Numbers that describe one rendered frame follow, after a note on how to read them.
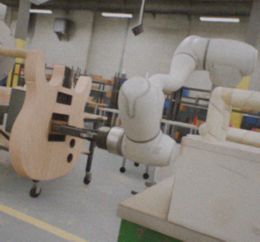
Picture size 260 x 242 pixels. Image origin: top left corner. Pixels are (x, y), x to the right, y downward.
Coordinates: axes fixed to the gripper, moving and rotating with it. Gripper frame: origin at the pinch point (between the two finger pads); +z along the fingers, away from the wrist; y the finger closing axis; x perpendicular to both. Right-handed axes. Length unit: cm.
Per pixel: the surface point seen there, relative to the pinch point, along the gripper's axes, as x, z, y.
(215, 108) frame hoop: 12, -54, -28
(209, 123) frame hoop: 9, -54, -28
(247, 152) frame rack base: 5, -61, -29
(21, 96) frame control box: 8.8, 33.1, 14.5
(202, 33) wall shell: 403, 195, 1077
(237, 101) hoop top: 14, -58, -28
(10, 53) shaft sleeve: 22.3, 21.3, -7.3
